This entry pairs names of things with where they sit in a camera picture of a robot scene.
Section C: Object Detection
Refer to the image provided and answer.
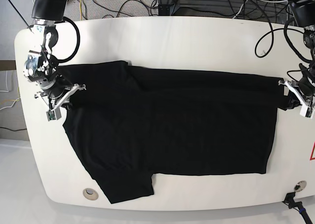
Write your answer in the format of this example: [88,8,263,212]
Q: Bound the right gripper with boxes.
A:
[34,80,86,111]

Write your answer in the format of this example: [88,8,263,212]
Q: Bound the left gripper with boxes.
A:
[278,77,315,110]

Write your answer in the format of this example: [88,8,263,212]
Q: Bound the black T-shirt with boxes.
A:
[60,61,286,204]

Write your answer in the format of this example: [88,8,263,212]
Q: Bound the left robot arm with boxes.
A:
[283,0,315,118]

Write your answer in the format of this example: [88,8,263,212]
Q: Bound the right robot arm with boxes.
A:
[23,0,86,114]

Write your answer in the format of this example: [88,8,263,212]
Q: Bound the red warning triangle sticker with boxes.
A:
[310,144,315,160]

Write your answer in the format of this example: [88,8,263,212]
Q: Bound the silver table grommet right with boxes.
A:
[294,181,307,192]

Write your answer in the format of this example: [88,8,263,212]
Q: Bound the silver table grommet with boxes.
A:
[294,181,307,192]
[83,188,98,201]

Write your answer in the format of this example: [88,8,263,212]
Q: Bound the silver table grommet left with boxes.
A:
[83,188,98,201]

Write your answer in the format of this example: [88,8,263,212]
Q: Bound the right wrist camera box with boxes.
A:
[46,108,62,121]

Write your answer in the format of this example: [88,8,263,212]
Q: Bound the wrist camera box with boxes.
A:
[300,105,315,119]
[46,108,62,121]

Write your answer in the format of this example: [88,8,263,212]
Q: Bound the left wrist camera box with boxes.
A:
[300,105,315,119]

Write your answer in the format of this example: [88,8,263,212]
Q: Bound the white cable on floor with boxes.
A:
[0,70,13,93]

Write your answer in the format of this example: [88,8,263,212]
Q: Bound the black clamp with cable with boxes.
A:
[283,192,313,224]

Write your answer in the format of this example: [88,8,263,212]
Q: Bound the aluminium frame post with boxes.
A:
[157,0,180,16]

